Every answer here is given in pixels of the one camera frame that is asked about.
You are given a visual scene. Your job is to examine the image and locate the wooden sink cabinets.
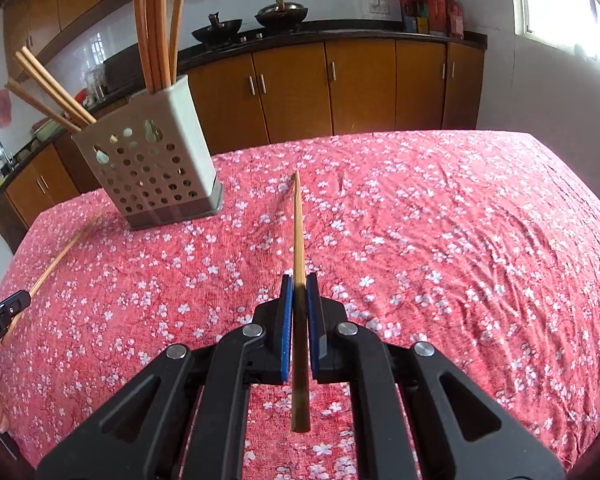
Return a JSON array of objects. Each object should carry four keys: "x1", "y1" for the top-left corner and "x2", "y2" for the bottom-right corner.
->
[{"x1": 0, "y1": 142, "x2": 81, "y2": 257}]

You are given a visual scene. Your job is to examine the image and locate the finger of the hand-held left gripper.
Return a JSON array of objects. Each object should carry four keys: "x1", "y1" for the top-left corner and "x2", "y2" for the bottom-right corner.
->
[{"x1": 0, "y1": 290, "x2": 32, "y2": 318}]

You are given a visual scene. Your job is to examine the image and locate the colourful seasoning boxes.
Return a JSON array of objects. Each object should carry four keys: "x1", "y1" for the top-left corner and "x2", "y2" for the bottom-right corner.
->
[{"x1": 401, "y1": 0, "x2": 429, "y2": 34}]

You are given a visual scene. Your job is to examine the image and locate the black wok with handle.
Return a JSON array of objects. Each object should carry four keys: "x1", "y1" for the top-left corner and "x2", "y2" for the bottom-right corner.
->
[{"x1": 191, "y1": 12, "x2": 244, "y2": 45}]

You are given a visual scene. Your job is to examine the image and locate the red floral tablecloth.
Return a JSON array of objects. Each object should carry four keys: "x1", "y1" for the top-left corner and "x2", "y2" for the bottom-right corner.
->
[{"x1": 0, "y1": 130, "x2": 600, "y2": 480}]

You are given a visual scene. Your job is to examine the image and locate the window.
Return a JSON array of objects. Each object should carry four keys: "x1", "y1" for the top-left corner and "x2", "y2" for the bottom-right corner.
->
[{"x1": 512, "y1": 0, "x2": 600, "y2": 111}]

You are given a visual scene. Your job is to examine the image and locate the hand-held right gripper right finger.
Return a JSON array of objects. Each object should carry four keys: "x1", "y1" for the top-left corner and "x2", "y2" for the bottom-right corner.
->
[{"x1": 305, "y1": 271, "x2": 566, "y2": 480}]

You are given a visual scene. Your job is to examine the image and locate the red bottle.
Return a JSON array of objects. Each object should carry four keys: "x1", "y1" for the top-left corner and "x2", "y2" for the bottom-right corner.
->
[{"x1": 426, "y1": 0, "x2": 449, "y2": 37}]

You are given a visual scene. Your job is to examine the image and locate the perforated pale green chopstick holder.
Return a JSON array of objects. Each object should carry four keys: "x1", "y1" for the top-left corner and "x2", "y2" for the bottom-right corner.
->
[{"x1": 71, "y1": 74, "x2": 226, "y2": 231}]

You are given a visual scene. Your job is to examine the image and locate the black kitchen countertop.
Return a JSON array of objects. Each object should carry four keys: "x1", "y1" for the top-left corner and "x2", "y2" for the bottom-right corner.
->
[{"x1": 105, "y1": 19, "x2": 488, "y2": 77}]

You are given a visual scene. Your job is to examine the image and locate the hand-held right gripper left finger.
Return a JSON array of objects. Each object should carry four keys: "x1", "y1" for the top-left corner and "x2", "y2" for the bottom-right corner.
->
[{"x1": 35, "y1": 275, "x2": 295, "y2": 480}]

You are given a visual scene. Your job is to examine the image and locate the red wall decoration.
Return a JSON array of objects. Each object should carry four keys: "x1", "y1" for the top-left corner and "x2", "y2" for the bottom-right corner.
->
[{"x1": 0, "y1": 87, "x2": 14, "y2": 129}]

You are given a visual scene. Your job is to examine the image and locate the long wooden base cabinets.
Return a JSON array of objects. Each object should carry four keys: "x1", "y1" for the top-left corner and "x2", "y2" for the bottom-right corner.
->
[{"x1": 177, "y1": 37, "x2": 486, "y2": 157}]

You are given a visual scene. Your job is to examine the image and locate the black wok with lid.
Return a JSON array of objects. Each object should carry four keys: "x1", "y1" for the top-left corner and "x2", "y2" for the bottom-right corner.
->
[{"x1": 255, "y1": 0, "x2": 311, "y2": 28}]

